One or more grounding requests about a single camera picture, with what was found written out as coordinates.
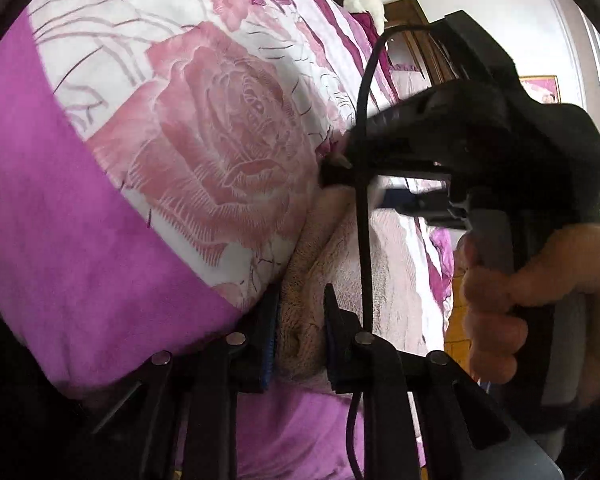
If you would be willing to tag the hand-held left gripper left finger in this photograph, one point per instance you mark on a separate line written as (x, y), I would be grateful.
(269, 355)

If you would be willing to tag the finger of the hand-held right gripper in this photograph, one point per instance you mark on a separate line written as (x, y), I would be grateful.
(405, 200)
(395, 135)

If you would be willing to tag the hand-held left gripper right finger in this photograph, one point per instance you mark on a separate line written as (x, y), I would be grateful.
(331, 360)

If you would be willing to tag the pink knitted cardigan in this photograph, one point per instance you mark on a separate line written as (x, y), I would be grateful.
(310, 280)

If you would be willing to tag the person's right hand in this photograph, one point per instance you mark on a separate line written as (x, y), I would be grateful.
(490, 310)

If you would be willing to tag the dark wooden headboard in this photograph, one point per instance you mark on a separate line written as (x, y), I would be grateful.
(410, 15)

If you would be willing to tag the orange wooden cabinet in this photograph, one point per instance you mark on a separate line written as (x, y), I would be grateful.
(456, 330)

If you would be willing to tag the floral striped bed blanket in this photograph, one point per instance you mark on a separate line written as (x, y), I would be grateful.
(205, 135)

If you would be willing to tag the framed wall picture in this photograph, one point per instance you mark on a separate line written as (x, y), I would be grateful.
(540, 89)

